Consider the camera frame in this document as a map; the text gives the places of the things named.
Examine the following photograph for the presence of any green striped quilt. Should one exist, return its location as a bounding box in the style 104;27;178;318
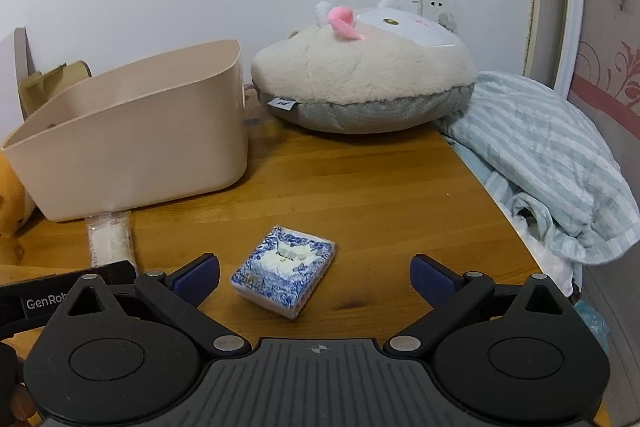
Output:
434;71;640;265

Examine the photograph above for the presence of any cream plush cushion pink bow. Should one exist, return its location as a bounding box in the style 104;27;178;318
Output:
250;1;477;135

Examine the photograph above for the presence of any beige plastic storage container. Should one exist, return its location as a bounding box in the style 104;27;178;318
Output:
0;39;250;223

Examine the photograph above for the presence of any brown folded cardboard piece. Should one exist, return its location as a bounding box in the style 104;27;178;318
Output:
19;61;93;120

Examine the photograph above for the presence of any cream bed headboard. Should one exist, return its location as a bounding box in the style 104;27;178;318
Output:
522;0;640;427

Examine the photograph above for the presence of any teal plastic bag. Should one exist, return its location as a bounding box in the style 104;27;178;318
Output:
575;299;612;358

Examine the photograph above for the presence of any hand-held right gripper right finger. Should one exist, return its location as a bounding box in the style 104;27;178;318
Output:
382;254;576;353

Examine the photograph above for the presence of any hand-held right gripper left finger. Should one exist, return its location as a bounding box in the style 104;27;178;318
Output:
62;253;253;354

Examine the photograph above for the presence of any pale upright cardboard panel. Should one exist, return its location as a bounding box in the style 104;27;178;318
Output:
0;26;37;130

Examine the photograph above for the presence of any white bedsheet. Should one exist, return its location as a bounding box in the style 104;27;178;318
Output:
510;202;586;303

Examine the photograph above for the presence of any orange plush toy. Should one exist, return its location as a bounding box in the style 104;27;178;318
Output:
0;154;37;265

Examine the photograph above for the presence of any white wall socket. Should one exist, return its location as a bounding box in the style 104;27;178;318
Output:
377;0;458;32

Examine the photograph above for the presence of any blue white tissue pack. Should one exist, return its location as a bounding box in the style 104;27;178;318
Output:
230;225;337;320

